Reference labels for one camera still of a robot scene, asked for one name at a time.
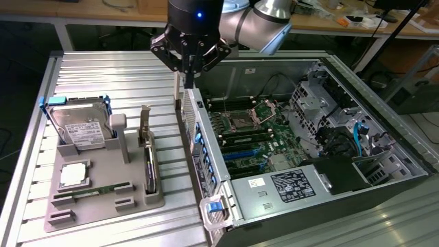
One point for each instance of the white plastic desk item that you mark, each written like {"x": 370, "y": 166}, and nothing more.
{"x": 367, "y": 23}

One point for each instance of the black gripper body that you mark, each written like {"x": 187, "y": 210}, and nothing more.
{"x": 195, "y": 23}

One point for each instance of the black floor unit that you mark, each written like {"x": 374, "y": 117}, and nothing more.
{"x": 418, "y": 100}

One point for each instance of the graphics card with metal bracket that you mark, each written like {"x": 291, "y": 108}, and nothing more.
{"x": 151, "y": 167}

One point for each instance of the grey parts rack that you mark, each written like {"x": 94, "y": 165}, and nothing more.
{"x": 103, "y": 167}

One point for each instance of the green motherboard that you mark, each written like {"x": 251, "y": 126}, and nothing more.
{"x": 284, "y": 139}

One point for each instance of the black stand pole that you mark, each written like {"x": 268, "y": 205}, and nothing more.
{"x": 393, "y": 33}

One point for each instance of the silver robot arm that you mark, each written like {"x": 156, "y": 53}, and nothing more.
{"x": 264, "y": 15}

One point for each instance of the hard disk in blue caddy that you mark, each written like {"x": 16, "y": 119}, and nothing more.
{"x": 82, "y": 128}

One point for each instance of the green RAM stick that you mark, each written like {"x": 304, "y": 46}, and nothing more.
{"x": 103, "y": 191}

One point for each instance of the blue expansion slot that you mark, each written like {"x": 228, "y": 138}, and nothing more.
{"x": 240, "y": 155}

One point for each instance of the silver CPU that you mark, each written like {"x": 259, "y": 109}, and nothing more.
{"x": 72, "y": 174}

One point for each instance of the CPU socket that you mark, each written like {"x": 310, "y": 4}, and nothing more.
{"x": 240, "y": 119}

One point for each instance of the RAM stick with white label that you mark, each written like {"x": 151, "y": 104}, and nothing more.
{"x": 243, "y": 140}

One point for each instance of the silver chipset heat sink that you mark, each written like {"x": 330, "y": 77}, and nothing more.
{"x": 279, "y": 162}

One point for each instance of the wooden desk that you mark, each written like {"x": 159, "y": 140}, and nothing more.
{"x": 68, "y": 10}

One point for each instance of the black plastic fan shroud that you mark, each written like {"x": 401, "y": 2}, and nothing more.
{"x": 336, "y": 175}

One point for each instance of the silver power supply unit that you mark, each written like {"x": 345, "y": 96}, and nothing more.
{"x": 260, "y": 203}

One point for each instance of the metal socket cover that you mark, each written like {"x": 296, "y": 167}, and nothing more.
{"x": 266, "y": 110}

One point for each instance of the open black PC case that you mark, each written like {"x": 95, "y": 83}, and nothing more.
{"x": 308, "y": 218}

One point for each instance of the blue case latch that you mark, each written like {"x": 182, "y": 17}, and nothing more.
{"x": 214, "y": 207}

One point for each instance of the silver perforated disk bay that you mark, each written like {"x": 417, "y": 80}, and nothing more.
{"x": 308, "y": 103}

